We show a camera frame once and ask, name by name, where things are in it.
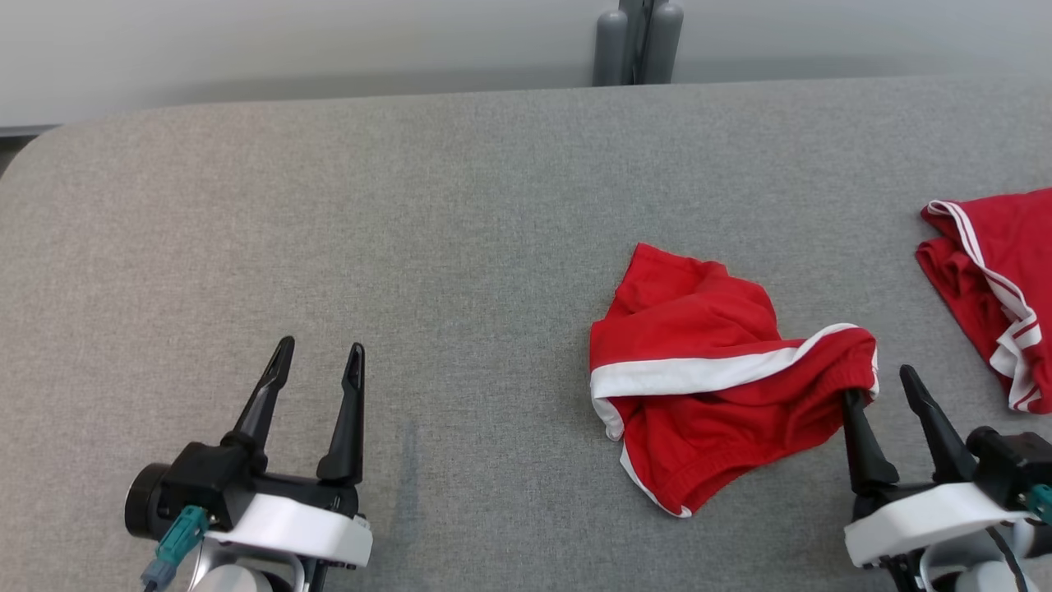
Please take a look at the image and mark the grey cylindrical post foot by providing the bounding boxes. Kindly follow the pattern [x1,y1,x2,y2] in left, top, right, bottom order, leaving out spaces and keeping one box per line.
[593,8,630,87]
[644,2,685,85]

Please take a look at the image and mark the grey fabric sofa cushion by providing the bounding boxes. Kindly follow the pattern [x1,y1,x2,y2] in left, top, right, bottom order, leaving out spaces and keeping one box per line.
[0,74,1052,592]

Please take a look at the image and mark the red shorts with white trim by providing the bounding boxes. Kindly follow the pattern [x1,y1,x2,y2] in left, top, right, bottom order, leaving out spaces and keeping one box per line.
[589,243,879,519]

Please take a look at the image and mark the grey metal partition post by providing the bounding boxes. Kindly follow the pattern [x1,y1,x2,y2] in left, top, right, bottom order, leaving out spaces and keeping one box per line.
[616,0,660,86]

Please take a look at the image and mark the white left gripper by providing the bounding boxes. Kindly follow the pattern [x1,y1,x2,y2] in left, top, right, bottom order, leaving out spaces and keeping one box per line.
[205,335,373,570]

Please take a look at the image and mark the teal left camera cable plug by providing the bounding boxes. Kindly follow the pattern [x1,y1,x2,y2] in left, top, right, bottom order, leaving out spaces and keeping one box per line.
[141,506,210,586]

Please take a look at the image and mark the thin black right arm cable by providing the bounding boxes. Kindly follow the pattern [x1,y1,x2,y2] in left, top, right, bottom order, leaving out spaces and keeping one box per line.
[986,526,1030,592]

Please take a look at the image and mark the red Bulls basketball jersey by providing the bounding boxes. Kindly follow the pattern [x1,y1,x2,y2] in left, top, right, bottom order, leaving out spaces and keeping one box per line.
[915,189,1052,414]

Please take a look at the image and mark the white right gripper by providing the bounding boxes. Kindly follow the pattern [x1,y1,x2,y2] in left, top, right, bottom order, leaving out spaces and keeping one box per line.
[842,364,1028,568]

